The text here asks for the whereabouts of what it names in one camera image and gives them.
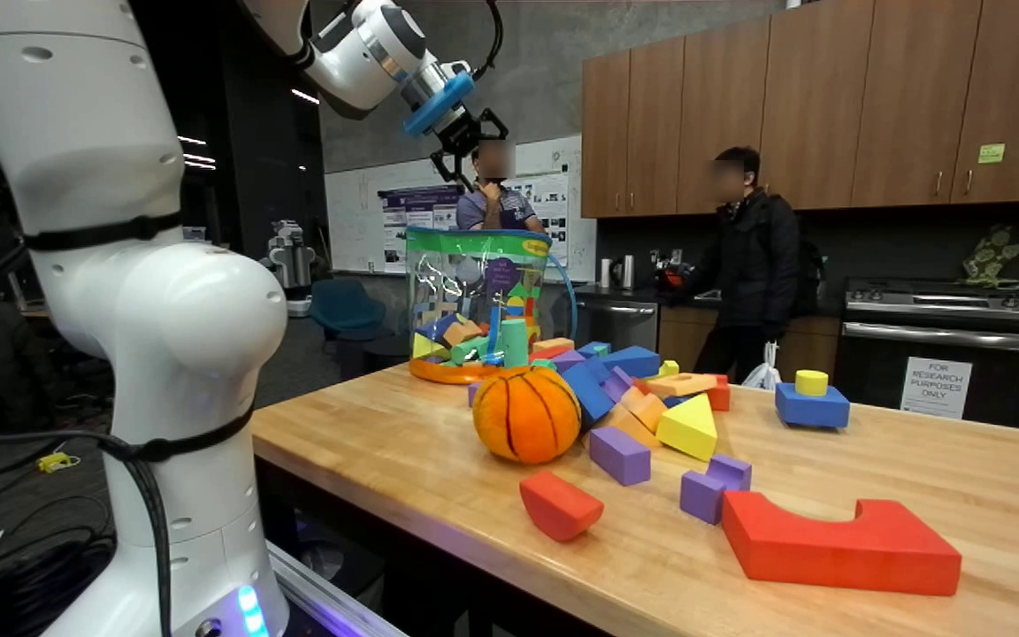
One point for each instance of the person in black jacket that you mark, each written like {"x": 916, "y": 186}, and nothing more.
{"x": 760, "y": 266}

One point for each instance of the red wedge foam block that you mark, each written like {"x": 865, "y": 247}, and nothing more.
{"x": 562, "y": 505}

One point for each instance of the tan flat foam block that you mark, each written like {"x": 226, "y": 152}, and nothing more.
{"x": 682, "y": 384}

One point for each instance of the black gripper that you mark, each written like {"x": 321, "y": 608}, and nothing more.
{"x": 473, "y": 132}

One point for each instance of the green cylinder foam block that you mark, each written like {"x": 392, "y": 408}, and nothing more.
{"x": 513, "y": 340}

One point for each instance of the yellow triangular foam block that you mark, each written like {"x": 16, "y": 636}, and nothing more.
{"x": 689, "y": 431}

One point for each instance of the yellow floor object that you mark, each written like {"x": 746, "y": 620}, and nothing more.
{"x": 57, "y": 463}

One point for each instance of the wooden wall cabinets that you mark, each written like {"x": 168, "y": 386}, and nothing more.
{"x": 839, "y": 99}

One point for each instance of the teal chair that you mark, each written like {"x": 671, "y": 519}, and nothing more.
{"x": 347, "y": 308}

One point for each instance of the purple cuboid foam block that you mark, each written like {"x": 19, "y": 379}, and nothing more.
{"x": 616, "y": 456}

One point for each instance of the tiny yellow foam block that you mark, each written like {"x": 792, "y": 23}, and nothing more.
{"x": 668, "y": 365}

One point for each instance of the blue wrist mount plate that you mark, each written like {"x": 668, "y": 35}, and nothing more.
{"x": 439, "y": 105}

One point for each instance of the purple stepped foam block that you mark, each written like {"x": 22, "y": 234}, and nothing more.
{"x": 708, "y": 490}

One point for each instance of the red rectangular foam block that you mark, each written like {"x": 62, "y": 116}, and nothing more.
{"x": 720, "y": 395}

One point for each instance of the large red arch block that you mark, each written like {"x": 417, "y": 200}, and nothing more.
{"x": 835, "y": 549}

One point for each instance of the blue flat foam block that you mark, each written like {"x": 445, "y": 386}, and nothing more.
{"x": 632, "y": 358}

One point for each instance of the blue notched foam block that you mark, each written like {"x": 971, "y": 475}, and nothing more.
{"x": 811, "y": 408}

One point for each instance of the blue triangular foam block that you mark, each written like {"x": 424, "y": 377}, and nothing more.
{"x": 588, "y": 386}

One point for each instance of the orange foam block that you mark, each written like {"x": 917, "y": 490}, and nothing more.
{"x": 643, "y": 411}

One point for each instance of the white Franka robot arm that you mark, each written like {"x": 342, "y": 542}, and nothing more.
{"x": 168, "y": 332}

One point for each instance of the white paper sign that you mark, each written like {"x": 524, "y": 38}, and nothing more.
{"x": 934, "y": 386}

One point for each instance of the steel coffee appliance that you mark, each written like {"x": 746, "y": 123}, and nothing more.
{"x": 292, "y": 259}

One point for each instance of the small yellow cylinder block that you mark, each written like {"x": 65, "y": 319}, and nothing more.
{"x": 811, "y": 384}

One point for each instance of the stainless steel dishwasher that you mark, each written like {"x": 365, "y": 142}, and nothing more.
{"x": 616, "y": 319}

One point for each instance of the green cabinet sticker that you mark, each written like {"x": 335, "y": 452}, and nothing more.
{"x": 991, "y": 152}

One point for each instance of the stainless steel oven range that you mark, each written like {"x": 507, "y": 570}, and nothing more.
{"x": 957, "y": 340}

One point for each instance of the clear toy bag green rim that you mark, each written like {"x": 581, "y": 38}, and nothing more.
{"x": 439, "y": 288}

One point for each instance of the orange plush basketball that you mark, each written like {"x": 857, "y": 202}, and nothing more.
{"x": 524, "y": 414}

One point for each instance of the green plant decoration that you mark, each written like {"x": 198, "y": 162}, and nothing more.
{"x": 991, "y": 256}

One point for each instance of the salmon foam block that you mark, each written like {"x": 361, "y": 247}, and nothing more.
{"x": 553, "y": 348}

